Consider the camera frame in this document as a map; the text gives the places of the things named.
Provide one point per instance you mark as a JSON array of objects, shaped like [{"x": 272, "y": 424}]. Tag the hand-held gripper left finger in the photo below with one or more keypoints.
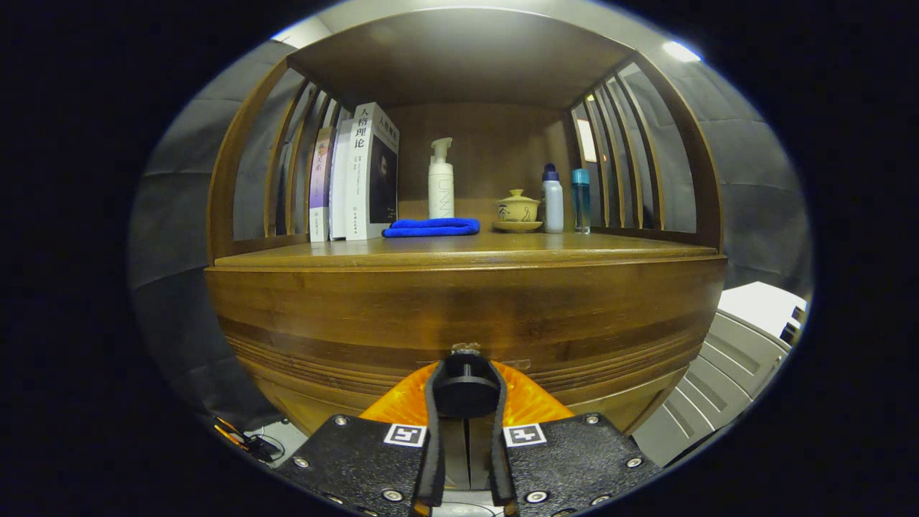
[{"x": 431, "y": 459}]

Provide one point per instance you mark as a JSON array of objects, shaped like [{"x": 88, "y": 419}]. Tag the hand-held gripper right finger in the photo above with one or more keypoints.
[{"x": 504, "y": 459}]

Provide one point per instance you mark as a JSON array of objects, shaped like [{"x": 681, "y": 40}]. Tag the wooden drawer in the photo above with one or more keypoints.
[{"x": 459, "y": 309}]

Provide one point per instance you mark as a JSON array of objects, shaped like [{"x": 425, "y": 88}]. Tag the wooden countertop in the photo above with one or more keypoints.
[{"x": 502, "y": 248}]

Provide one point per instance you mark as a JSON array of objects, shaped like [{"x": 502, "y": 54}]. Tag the white plastic drawer unit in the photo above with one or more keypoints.
[{"x": 718, "y": 380}]

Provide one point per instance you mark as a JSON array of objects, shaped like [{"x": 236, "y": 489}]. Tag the wooden cabinet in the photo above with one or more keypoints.
[{"x": 459, "y": 57}]

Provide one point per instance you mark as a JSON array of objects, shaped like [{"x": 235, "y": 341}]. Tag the folded blue cloth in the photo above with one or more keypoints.
[{"x": 431, "y": 227}]

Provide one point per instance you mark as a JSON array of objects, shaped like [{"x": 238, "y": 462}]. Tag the yellow lidded tea cup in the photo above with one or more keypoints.
[{"x": 517, "y": 210}]

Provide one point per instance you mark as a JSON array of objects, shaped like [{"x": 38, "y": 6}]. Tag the white bottle with blue cap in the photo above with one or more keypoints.
[{"x": 553, "y": 205}]

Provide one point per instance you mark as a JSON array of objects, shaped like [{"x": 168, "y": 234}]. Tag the clear blue bottle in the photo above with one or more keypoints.
[{"x": 581, "y": 205}]

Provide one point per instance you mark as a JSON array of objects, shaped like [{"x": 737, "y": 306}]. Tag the white pump bottle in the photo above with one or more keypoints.
[{"x": 441, "y": 190}]

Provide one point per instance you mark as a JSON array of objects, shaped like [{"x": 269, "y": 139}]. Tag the thick white and black book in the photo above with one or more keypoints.
[{"x": 373, "y": 179}]

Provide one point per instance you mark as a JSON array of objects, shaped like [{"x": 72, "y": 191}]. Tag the thin white book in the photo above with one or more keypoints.
[{"x": 340, "y": 187}]

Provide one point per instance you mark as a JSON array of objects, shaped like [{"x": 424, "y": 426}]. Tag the purple book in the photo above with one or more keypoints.
[{"x": 321, "y": 187}]

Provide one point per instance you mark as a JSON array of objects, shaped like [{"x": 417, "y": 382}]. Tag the black backdrop cloth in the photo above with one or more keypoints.
[{"x": 179, "y": 237}]

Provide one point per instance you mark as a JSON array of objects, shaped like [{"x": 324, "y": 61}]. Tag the rectangular ceiling light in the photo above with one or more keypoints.
[{"x": 680, "y": 52}]

